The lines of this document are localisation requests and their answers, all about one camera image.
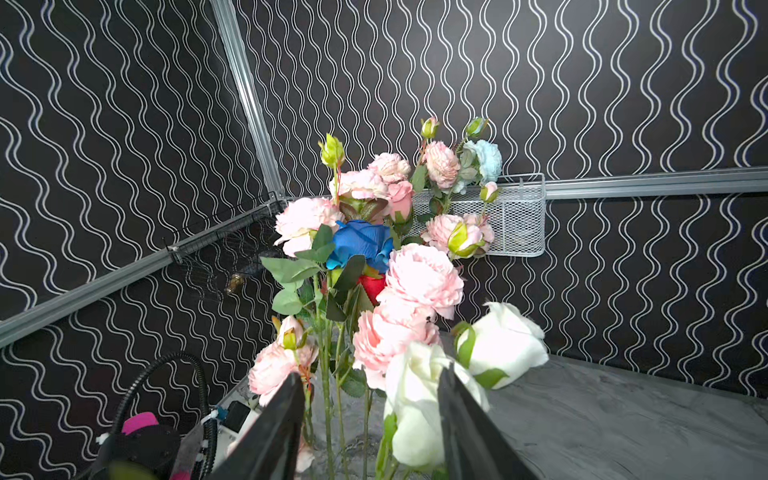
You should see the pink rose spray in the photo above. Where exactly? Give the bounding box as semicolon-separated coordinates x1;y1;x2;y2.
246;315;318;479
384;180;413;224

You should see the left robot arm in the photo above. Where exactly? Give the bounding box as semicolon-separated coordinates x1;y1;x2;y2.
76;351;210;479

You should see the blue flower stem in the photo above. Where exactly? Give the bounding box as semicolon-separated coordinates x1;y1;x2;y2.
326;220;394;274

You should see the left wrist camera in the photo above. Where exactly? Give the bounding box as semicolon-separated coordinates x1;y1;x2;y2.
213;400;260;470

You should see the white light-blue flower stem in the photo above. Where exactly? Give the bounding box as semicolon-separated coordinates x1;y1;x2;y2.
451;117;502;194

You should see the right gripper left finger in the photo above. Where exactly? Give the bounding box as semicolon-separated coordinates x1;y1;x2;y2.
207;372;305;480

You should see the clear glass jar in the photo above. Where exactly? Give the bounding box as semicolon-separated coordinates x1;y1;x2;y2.
296;381;385;479

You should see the magenta silicone cup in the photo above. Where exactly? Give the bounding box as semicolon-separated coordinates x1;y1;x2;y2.
121;412;159;436

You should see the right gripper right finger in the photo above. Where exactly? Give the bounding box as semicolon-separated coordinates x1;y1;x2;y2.
438;366;537;480

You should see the pink rose spray stem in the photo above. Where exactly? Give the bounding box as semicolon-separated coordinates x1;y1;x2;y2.
420;214;495;259

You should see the white rose stem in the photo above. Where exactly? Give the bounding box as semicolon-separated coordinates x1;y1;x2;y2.
376;302;549;479

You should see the white mesh wall basket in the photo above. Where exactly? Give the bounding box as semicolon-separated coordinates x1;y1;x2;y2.
406;173;546;257

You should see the large pink peony stem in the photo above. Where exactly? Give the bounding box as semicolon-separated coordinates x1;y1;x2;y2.
367;117;461;193

